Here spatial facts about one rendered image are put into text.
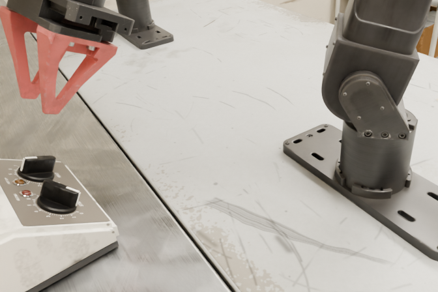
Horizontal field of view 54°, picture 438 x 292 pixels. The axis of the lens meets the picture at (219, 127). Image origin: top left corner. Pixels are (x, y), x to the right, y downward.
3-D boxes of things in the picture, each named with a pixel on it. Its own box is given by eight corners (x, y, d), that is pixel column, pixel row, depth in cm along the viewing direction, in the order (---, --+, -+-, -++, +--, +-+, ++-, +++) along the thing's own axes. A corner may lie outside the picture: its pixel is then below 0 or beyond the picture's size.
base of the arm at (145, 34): (133, 7, 74) (169, -2, 77) (97, -13, 89) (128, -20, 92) (141, 50, 78) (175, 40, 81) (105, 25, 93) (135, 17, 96)
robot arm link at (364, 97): (339, 77, 32) (420, 80, 31) (341, 35, 40) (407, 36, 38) (334, 146, 36) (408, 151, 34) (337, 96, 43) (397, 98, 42)
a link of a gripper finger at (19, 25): (22, 119, 34) (53, 2, 32) (-22, 86, 37) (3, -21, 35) (91, 120, 39) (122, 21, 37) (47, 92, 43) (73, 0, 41)
